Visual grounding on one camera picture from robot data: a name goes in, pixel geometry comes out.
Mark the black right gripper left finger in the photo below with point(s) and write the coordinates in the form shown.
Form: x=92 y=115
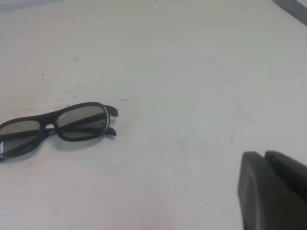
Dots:
x=259 y=196

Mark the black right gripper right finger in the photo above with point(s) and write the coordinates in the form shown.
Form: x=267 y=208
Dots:
x=292 y=172

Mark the black-framed glasses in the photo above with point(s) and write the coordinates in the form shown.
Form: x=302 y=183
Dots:
x=81 y=124

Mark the grey metal bar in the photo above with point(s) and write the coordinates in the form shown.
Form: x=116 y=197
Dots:
x=295 y=7

